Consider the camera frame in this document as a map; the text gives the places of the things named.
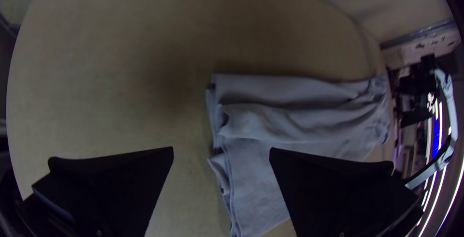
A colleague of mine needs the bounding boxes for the grey t-shirt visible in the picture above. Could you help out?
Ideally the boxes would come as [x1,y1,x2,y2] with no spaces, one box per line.
[204,72,393,237]

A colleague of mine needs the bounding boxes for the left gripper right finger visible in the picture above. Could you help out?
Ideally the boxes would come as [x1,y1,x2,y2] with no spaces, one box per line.
[268,147,425,237]

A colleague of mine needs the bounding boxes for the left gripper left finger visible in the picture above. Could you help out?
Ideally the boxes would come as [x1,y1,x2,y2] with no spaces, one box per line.
[21,146,175,237]

